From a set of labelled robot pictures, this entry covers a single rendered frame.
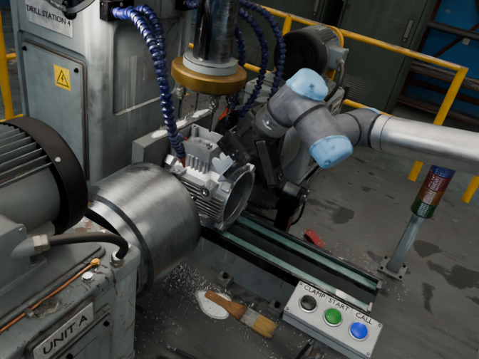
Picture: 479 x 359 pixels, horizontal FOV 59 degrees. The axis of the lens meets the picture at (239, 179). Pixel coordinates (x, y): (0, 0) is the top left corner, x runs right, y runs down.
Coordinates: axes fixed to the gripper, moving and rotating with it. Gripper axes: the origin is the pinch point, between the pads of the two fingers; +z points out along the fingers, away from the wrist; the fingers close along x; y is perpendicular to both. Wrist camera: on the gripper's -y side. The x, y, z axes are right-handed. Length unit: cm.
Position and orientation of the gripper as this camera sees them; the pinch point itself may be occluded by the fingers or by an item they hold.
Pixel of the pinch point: (223, 179)
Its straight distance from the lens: 105.1
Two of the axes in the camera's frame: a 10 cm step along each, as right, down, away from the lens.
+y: -6.5, -7.6, 0.2
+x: -4.9, 4.0, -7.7
